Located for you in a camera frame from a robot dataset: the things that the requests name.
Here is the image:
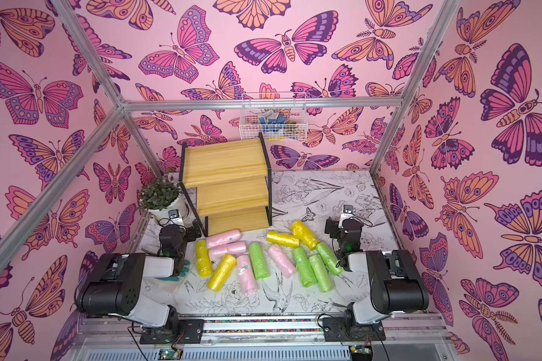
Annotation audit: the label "pink bag roll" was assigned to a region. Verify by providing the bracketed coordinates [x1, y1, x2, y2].
[209, 242, 247, 260]
[206, 230, 242, 248]
[236, 255, 257, 294]
[267, 245, 297, 278]

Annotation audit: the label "yellow bag roll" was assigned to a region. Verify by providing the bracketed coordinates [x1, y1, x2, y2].
[291, 220, 321, 251]
[195, 240, 213, 278]
[207, 254, 236, 292]
[266, 231, 301, 248]

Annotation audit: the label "green bag roll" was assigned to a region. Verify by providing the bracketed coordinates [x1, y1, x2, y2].
[316, 242, 344, 275]
[248, 242, 269, 280]

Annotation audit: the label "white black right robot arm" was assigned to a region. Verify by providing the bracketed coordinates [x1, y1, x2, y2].
[322, 218, 429, 341]

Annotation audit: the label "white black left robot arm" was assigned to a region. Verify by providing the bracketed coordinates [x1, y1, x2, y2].
[75, 221, 202, 344]

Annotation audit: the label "potted green plant white pot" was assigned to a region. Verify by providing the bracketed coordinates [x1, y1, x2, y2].
[139, 177, 191, 227]

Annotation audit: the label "green bag roll right two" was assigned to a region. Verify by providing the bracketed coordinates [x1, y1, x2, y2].
[309, 254, 334, 293]

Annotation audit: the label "green bag roll right one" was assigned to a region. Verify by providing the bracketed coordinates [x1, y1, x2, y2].
[292, 248, 317, 287]

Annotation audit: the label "blue items in basket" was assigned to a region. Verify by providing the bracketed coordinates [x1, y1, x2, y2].
[257, 111, 288, 126]

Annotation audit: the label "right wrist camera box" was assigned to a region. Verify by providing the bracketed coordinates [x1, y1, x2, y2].
[339, 205, 354, 228]

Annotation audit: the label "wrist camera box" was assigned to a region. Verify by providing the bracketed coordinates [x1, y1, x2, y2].
[339, 205, 354, 228]
[167, 209, 185, 226]

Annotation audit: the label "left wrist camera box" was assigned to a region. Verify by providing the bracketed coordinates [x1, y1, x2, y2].
[167, 209, 185, 226]

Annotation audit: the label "wooden three-tier shelf black frame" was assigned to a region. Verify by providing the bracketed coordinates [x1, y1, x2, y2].
[178, 134, 273, 236]

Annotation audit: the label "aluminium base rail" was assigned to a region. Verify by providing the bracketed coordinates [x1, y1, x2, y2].
[67, 314, 458, 360]

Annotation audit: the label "white wire wall basket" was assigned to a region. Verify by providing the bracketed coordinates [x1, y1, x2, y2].
[238, 91, 309, 142]

